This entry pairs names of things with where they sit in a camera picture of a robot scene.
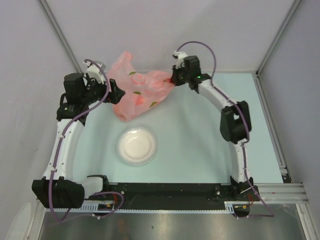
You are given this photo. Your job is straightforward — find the aluminium rail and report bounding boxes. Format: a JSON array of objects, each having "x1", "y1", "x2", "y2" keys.
[
  {"x1": 36, "y1": 182, "x2": 310, "y2": 205},
  {"x1": 252, "y1": 72, "x2": 293, "y2": 184}
]

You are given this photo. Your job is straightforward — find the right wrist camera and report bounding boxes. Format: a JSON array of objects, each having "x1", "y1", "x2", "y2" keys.
[{"x1": 172, "y1": 51, "x2": 188, "y2": 69}]

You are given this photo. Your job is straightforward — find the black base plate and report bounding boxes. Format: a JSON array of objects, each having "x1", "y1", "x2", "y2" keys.
[{"x1": 89, "y1": 183, "x2": 260, "y2": 212}]

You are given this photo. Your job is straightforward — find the right aluminium frame post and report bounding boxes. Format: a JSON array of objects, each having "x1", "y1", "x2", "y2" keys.
[{"x1": 255, "y1": 0, "x2": 303, "y2": 77}]

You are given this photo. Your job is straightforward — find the left aluminium frame post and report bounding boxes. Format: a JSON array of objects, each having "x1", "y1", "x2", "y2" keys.
[{"x1": 37, "y1": 0, "x2": 82, "y2": 73}]

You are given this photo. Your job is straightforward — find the pink plastic bag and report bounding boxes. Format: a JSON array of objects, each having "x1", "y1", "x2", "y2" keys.
[{"x1": 107, "y1": 51, "x2": 175, "y2": 122}]

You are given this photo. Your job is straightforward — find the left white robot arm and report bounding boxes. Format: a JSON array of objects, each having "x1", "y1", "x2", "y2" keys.
[{"x1": 31, "y1": 72, "x2": 125, "y2": 209}]

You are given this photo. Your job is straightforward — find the white plate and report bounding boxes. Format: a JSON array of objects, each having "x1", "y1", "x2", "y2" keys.
[{"x1": 115, "y1": 127, "x2": 158, "y2": 166}]

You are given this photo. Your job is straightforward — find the white cable duct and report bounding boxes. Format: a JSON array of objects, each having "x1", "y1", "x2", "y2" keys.
[{"x1": 81, "y1": 201, "x2": 237, "y2": 214}]

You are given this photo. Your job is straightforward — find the right side aluminium rail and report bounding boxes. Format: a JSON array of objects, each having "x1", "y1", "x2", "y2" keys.
[{"x1": 252, "y1": 72, "x2": 293, "y2": 184}]

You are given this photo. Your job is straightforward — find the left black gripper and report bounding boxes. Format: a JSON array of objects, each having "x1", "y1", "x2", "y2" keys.
[{"x1": 81, "y1": 74, "x2": 125, "y2": 106}]

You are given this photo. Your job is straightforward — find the aluminium frame post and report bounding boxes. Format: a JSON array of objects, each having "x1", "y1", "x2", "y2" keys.
[
  {"x1": 255, "y1": 0, "x2": 303, "y2": 77},
  {"x1": 37, "y1": 0, "x2": 82, "y2": 73}
]

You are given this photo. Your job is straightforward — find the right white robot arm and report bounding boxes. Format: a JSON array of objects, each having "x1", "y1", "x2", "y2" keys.
[{"x1": 170, "y1": 51, "x2": 257, "y2": 202}]

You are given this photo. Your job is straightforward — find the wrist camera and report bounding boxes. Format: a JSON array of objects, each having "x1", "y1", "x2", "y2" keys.
[
  {"x1": 83, "y1": 59, "x2": 106, "y2": 84},
  {"x1": 172, "y1": 51, "x2": 188, "y2": 69}
]

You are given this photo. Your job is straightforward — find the aluminium front rail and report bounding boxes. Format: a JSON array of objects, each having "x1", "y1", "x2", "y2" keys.
[{"x1": 36, "y1": 182, "x2": 310, "y2": 205}]

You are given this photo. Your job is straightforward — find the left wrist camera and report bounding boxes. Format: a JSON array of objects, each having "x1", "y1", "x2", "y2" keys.
[{"x1": 83, "y1": 59, "x2": 106, "y2": 84}]

